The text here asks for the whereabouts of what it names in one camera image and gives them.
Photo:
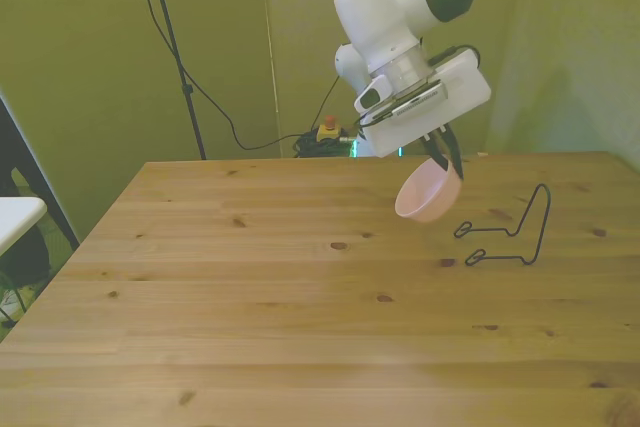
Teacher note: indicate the black tripod pole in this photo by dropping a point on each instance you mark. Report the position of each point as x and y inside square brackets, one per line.
[175, 52]

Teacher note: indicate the black slanted frame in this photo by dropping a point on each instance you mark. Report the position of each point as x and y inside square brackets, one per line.
[35, 182]

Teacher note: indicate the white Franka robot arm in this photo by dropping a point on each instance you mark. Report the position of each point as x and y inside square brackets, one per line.
[395, 12]

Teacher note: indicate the white side table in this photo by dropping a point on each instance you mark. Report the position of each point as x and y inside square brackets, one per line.
[17, 219]

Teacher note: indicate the yellow emergency stop button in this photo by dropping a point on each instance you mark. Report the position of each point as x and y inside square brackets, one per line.
[328, 131]

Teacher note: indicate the grey wrist camera bar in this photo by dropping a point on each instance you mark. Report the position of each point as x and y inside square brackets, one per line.
[417, 99]

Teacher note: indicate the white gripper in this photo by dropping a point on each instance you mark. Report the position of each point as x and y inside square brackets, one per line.
[450, 97]

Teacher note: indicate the pink bowl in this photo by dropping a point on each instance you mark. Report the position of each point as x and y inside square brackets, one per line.
[425, 197]

